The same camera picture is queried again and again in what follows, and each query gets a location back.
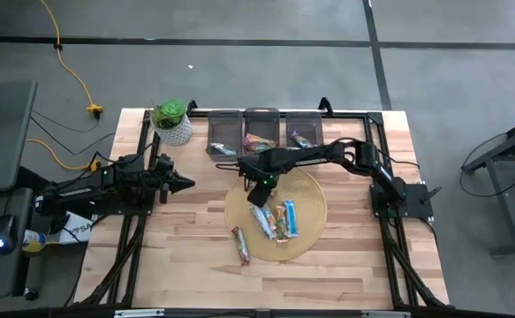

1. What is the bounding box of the yellow extension cable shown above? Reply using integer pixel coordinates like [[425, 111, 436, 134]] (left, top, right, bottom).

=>
[[39, 0, 104, 119], [25, 139, 102, 172]]

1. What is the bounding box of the grey plastic bin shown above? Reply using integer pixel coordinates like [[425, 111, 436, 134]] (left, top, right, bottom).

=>
[[243, 107, 282, 161], [205, 109, 244, 163], [284, 110, 326, 151]]

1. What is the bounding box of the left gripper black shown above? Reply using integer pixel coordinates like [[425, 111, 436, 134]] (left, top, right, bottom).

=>
[[153, 154, 196, 205]]

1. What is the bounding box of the dark grey monitor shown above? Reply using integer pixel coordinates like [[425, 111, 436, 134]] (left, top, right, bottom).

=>
[[0, 79, 38, 195]]

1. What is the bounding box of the black floor cable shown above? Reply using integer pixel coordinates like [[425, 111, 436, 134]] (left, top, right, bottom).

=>
[[30, 109, 117, 156]]

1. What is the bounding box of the black aluminium table frame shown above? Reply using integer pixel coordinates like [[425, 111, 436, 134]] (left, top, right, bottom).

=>
[[73, 96, 451, 310]]

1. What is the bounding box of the white printed box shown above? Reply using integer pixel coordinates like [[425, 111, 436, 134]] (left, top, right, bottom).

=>
[[57, 210, 95, 246]]

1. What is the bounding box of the succulent in white patterned pot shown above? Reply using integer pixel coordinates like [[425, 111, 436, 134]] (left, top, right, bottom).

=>
[[149, 99, 194, 148]]

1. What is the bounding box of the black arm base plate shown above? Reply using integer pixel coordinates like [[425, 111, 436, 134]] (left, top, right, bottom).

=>
[[370, 183, 443, 221]]

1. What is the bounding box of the round woven straw placemat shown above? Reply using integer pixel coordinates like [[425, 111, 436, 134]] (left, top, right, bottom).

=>
[[223, 167, 328, 262]]

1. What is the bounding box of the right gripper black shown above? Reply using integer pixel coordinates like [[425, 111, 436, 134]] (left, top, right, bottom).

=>
[[239, 158, 280, 208]]

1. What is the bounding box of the yellow white bottle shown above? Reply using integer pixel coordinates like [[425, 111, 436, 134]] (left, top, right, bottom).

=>
[[21, 229, 49, 254]]

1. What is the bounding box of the black metal stand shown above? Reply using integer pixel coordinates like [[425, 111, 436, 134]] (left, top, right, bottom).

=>
[[461, 110, 515, 258]]

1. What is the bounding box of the blue chocolate chip granola bar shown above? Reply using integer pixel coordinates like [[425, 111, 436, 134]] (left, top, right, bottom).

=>
[[283, 199, 300, 239], [290, 129, 316, 149]]

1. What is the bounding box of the white label strip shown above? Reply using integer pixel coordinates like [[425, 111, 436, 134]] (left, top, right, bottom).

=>
[[361, 310, 412, 318]]

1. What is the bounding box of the red green granola bar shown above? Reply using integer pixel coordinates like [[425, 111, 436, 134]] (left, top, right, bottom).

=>
[[244, 140, 278, 154], [244, 132, 276, 147], [231, 226, 251, 267]]

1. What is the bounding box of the black computer mouse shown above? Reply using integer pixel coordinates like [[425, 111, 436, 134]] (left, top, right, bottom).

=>
[[0, 215, 19, 255]]

